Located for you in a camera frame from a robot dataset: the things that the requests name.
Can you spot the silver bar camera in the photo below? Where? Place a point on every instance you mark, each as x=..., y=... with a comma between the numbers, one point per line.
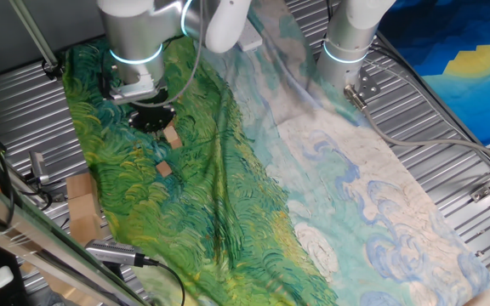
x=109, y=251

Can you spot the grey tripod pole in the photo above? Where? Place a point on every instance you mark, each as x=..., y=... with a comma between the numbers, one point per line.
x=32, y=30

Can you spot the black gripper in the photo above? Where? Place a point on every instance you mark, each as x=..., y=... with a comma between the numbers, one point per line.
x=151, y=110

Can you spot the small white case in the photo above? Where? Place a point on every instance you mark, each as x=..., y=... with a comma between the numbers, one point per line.
x=2, y=277

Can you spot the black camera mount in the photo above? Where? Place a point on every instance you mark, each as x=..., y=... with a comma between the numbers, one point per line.
x=113, y=270

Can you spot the painted landscape cloth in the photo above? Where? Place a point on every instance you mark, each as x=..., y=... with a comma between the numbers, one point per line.
x=228, y=221

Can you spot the white power strip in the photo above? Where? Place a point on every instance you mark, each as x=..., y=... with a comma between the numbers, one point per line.
x=251, y=40

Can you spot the small silver camera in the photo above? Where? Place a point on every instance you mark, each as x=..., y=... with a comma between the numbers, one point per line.
x=38, y=166

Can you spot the metal frame beam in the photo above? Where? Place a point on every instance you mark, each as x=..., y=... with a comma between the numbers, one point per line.
x=36, y=238

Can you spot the large wooden cube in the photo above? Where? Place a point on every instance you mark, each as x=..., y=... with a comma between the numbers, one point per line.
x=82, y=207
x=85, y=229
x=79, y=186

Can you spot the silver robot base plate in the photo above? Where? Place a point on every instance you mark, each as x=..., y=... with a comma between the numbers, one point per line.
x=368, y=87

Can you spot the blue and yellow cloth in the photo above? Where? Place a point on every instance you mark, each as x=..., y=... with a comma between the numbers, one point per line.
x=462, y=25

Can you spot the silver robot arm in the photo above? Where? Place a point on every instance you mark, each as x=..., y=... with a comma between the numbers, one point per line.
x=134, y=25

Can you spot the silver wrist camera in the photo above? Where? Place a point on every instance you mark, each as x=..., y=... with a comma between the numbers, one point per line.
x=136, y=91

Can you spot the black pole clamp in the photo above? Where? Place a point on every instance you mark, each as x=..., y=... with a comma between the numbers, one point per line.
x=52, y=70

